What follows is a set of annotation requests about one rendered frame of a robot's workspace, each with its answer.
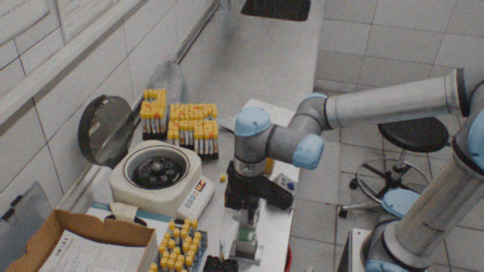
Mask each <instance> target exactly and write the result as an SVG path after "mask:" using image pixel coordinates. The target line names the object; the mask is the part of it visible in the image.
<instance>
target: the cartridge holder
mask: <svg viewBox="0 0 484 272"><path fill-rule="evenodd" d="M263 248H264V246H260V245H258V240H257V241H256V248H255V252H254V253H252V252H245V251H241V250H237V240H233V243H232V246H231V249H230V251H229V254H228V257H229V258H234V259H238V260H241V261H249V262H253V263H258V264H260V263H261V260H262V252H263Z"/></svg>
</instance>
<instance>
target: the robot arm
mask: <svg viewBox="0 0 484 272"><path fill-rule="evenodd" d="M452 113H456V114H457V115H458V116H460V117H461V118H467V117H468V118H467V120H465V121H464V123H463V124H462V126H461V127H460V129H459V130H458V132H457V133H456V135H455V136H453V138H452V139H451V151H452V154H451V155H450V157H449V158H448V159H447V161H446V163H445V164H444V166H443V167H441V169H440V170H439V171H438V172H437V174H436V176H435V177H434V178H433V180H431V182H430V183H428V185H427V187H426V188H425V190H424V191H423V192H422V194H421V195H420V194H419V193H415V192H413V191H410V190H401V189H398V190H391V191H389V192H388V193H386V195H385V196H384V199H382V200H381V205H380V210H379V212H378V215H377V220H376V223H375V225H374V229H373V230H372V232H371V233H369V234H368V235H367V236H366V237H365V238H364V239H363V241H362V243H361V248H360V258H361V262H362V264H363V265H364V266H365V272H424V271H425V270H426V269H427V268H428V267H429V266H430V265H431V264H432V263H433V262H434V261H435V259H436V247H437V246H438V245H439V244H440V243H441V242H442V240H444V239H445V238H446V237H447V236H448V235H449V234H450V233H451V231H452V230H453V228H455V227H456V226H457V225H458V224H459V223H460V222H461V220H462V219H463V218H464V217H465V215H467V214H468V213H469V212H470V211H471V210H472V209H473V207H474V206H475V205H476V204H477V203H478V202H479V201H480V200H481V199H482V198H483V197H484V64H481V65H475V66H467V67H461V69H457V70H455V71H453V72H452V73H451V75H449V76H443V77H438V78H433V79H425V80H424V81H420V82H411V83H407V84H401V85H393V86H389V87H384V88H375V89H370V90H366V91H357V93H352V94H344V95H339V96H334V97H327V96H325V95H323V94H318V93H314V94H309V95H308V96H306V97H305V99H304V100H303V101H302V102H300V103H299V106H298V107H297V110H296V112H295V114H294V116H293V118H292V119H291V121H290V123H288V125H287V127H286V126H283V125H279V124H275V123H272V122H271V120H270V114H269V112H268V111H264V109H263V108H260V107H246V108H244V109H242V110H240V111H239V112H238V113H237V116H236V122H235V128H234V160H229V164H228V167H227V169H226V174H227V175H228V183H227V186H226V189H225V207H227V209H233V210H237V211H239V212H240V214H236V215H233V216H232V218H233V220H234V221H236V222H239V223H242V224H245V225H247V226H248V228H250V229H251V228H252V227H253V226H256V217H257V212H258V206H259V200H260V196H261V197H262V198H263V199H265V200H268V201H269V202H270V203H272V204H274V205H275V206H277V207H279V209H281V210H283V211H285V210H287V209H288V207H290V206H291V204H292V198H293V194H292V193H291V192H290V191H287V190H285V189H284V188H283V187H281V186H279V185H277V184H276V183H275V182H274V181H272V180H270V179H268V178H266V177H265V176H263V175H264V169H265V160H266V159H267V157H268V158H271V159H275V160H278V161H281V162H283V163H286V164H288V165H293V166H294V167H296V168H305V169H308V170H314V169H316V168H317V167H318V164H319V161H320V158H321V155H322V152H323V148H324V145H325V141H324V139H323V138H322V137H320V135H321V133H322V132H323V131H330V130H337V129H342V128H354V126H361V125H373V124H378V123H385V122H397V121H402V120H409V119H421V118H427V117H434V116H445V114H452Z"/></svg>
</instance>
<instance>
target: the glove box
mask: <svg viewBox="0 0 484 272"><path fill-rule="evenodd" d="M86 214H88V215H94V216H97V217H99V218H100V219H101V221H103V222H105V218H110V219H120V220H121V221H128V222H132V223H133V224H139V225H141V226H145V227H152V228H156V234H157V247H158V248H159V245H162V244H160V243H161V242H162V239H163V238H164V233H170V232H169V222H170V221H173V220H172V217H171V216H168V215H162V214H157V213H153V212H145V211H141V210H140V207H139V206H130V205H127V204H126V205H125V204H123V203H118V202H110V204H107V203H103V202H95V201H94V203H93V204H92V206H91V208H89V210H88V211H87V213H86Z"/></svg>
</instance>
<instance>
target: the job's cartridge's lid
mask: <svg viewBox="0 0 484 272"><path fill-rule="evenodd" d="M253 233H255V231H254V230H249V229H244V228H241V229H240V233H239V235H238V240H242V241H247V242H250V243H252V239H256V234H253Z"/></svg>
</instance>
